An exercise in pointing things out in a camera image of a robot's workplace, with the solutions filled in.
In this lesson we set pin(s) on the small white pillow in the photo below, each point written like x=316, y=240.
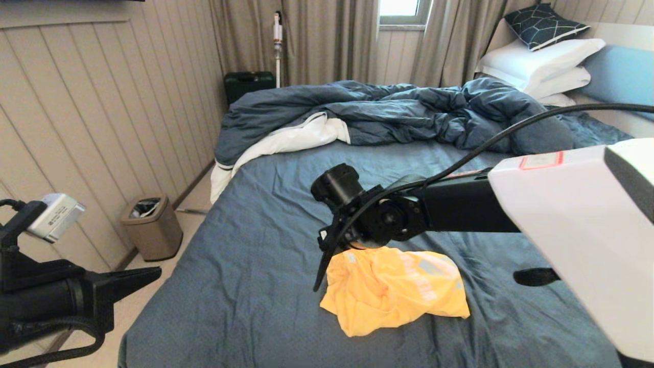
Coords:
x=558, y=100

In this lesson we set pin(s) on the dark blue bed sheet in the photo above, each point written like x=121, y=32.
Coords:
x=255, y=255

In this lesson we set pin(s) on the dark geometric pattern cushion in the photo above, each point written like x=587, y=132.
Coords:
x=544, y=26

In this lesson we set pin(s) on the crumpled dark blue duvet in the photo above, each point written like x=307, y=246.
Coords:
x=409, y=111

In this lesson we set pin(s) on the light blue headboard pad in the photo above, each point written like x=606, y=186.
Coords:
x=623, y=76

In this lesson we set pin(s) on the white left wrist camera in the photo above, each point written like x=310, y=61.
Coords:
x=56, y=217

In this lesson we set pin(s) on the flat white pillow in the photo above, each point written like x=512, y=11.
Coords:
x=562, y=83

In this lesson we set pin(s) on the wide beige curtain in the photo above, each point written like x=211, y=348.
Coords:
x=327, y=41

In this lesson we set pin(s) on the thin metal rod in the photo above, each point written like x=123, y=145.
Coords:
x=191, y=211

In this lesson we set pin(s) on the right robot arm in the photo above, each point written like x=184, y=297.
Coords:
x=562, y=225

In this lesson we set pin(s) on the white stick vacuum cleaner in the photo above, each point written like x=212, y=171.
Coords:
x=278, y=45

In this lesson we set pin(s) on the beige headboard frame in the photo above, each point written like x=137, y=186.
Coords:
x=623, y=35

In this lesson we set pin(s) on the brown metal trash bin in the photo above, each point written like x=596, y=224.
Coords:
x=153, y=235

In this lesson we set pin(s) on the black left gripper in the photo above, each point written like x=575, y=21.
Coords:
x=51, y=301

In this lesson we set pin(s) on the narrow beige curtain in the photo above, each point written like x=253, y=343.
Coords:
x=449, y=41

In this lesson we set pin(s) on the dark green hard case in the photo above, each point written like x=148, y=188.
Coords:
x=248, y=86

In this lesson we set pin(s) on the large white pillow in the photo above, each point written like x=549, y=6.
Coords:
x=536, y=60

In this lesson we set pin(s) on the yellow t-shirt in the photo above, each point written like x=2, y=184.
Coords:
x=388, y=291

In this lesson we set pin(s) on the window with grey frame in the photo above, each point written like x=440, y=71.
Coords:
x=398, y=7

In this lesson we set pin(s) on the white duvet lining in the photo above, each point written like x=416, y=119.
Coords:
x=286, y=142

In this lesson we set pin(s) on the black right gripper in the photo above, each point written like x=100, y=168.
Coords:
x=342, y=239

